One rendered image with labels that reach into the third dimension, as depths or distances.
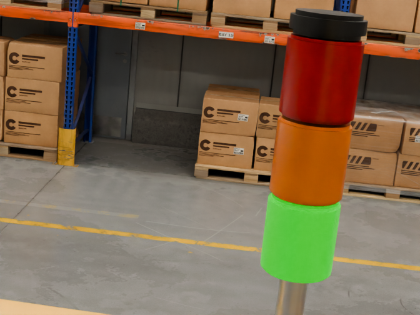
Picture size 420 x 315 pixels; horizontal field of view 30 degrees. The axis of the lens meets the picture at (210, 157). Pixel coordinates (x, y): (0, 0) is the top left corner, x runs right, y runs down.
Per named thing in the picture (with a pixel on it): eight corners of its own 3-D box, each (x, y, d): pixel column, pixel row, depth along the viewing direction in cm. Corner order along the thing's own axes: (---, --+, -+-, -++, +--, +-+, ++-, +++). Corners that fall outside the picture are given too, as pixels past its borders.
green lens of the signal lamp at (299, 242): (257, 279, 53) (267, 204, 51) (261, 251, 58) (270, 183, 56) (332, 289, 52) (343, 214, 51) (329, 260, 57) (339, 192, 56)
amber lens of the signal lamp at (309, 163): (267, 201, 51) (276, 122, 50) (270, 180, 56) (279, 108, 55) (344, 211, 51) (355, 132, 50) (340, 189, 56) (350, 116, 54)
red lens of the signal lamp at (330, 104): (277, 120, 50) (287, 36, 49) (279, 105, 55) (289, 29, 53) (355, 129, 50) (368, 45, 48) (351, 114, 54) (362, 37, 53)
